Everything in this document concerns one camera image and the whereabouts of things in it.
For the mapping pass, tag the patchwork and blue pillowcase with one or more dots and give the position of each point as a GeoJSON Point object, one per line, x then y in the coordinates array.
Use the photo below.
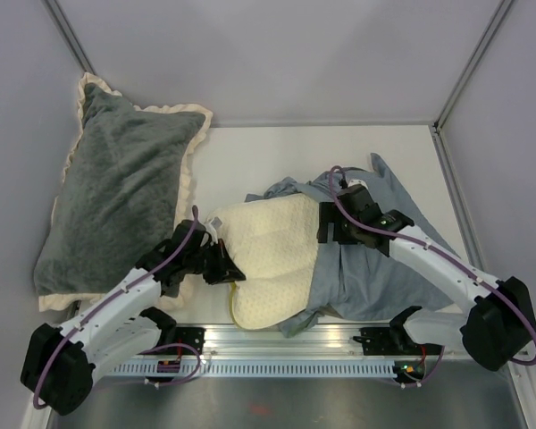
{"type": "Point", "coordinates": [361, 284]}

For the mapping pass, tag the aluminium rail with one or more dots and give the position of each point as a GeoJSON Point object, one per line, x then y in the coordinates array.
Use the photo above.
{"type": "Point", "coordinates": [464, 220]}
{"type": "Point", "coordinates": [259, 339]}

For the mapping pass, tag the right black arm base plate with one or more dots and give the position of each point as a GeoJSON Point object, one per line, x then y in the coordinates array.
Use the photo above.
{"type": "Point", "coordinates": [387, 341]}

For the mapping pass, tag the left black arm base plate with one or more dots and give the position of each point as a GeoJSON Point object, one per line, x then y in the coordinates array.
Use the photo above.
{"type": "Point", "coordinates": [194, 336]}

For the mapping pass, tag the left aluminium frame post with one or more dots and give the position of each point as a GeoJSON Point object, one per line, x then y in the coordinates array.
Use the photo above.
{"type": "Point", "coordinates": [68, 34]}

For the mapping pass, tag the right aluminium frame post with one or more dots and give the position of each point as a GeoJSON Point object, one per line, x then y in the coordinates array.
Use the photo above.
{"type": "Point", "coordinates": [482, 46]}

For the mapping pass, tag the wrist white camera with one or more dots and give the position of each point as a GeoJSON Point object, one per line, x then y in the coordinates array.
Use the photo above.
{"type": "Point", "coordinates": [357, 183]}
{"type": "Point", "coordinates": [213, 227]}

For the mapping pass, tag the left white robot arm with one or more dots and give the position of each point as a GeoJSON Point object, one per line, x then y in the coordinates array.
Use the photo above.
{"type": "Point", "coordinates": [64, 363]}

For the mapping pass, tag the aluminium front rail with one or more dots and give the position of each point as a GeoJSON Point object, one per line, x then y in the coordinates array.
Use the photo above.
{"type": "Point", "coordinates": [259, 339]}

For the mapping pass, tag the slotted white cable duct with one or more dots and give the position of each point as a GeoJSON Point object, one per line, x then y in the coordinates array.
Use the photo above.
{"type": "Point", "coordinates": [375, 368]}

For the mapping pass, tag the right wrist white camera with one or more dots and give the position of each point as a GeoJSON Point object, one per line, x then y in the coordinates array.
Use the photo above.
{"type": "Point", "coordinates": [357, 183]}

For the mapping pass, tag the right side aluminium rail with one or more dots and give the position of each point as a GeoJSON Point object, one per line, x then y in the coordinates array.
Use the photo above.
{"type": "Point", "coordinates": [464, 220]}

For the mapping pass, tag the cream pillow yellow edge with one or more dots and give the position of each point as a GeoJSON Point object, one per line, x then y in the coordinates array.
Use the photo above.
{"type": "Point", "coordinates": [273, 242]}

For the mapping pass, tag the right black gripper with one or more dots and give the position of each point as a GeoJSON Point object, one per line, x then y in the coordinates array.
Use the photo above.
{"type": "Point", "coordinates": [330, 213]}

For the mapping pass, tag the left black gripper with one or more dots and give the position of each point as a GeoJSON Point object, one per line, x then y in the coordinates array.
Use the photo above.
{"type": "Point", "coordinates": [225, 270]}

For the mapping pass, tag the grey plush pillow cream trim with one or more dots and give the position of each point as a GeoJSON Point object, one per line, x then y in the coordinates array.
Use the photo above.
{"type": "Point", "coordinates": [126, 184]}

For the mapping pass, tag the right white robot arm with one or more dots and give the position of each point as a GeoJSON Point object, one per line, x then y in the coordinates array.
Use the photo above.
{"type": "Point", "coordinates": [495, 320]}

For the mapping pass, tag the aluminium frame post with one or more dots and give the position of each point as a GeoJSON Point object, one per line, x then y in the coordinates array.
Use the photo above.
{"type": "Point", "coordinates": [68, 34]}
{"type": "Point", "coordinates": [482, 46]}

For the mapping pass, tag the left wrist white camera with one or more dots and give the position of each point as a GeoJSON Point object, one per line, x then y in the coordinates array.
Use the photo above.
{"type": "Point", "coordinates": [213, 227]}

